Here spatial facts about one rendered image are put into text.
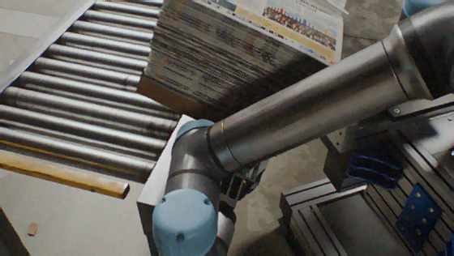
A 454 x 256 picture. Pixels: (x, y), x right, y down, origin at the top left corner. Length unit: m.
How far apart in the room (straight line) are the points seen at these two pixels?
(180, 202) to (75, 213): 1.40
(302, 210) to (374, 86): 1.08
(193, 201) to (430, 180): 0.67
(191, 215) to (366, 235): 1.12
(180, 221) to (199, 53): 0.30
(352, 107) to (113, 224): 1.43
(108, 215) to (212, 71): 1.22
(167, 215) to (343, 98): 0.24
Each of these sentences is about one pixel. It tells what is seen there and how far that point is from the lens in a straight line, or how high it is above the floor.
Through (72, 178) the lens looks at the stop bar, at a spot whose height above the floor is 0.82.
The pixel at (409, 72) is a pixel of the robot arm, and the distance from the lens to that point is 0.50.
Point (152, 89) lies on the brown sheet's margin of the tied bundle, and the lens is 0.79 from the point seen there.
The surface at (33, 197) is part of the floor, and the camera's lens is 2.01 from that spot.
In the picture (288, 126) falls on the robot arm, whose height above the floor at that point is 1.12.
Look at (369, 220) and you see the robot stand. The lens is 1.61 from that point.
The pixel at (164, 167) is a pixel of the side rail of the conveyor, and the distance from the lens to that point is 0.91.
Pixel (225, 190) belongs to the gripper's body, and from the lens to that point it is 0.68.
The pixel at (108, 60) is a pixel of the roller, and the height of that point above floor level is 0.80.
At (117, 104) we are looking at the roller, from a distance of 1.09.
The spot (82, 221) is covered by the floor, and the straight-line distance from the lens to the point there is 1.87.
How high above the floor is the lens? 1.49
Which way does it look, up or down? 45 degrees down
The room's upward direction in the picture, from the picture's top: straight up
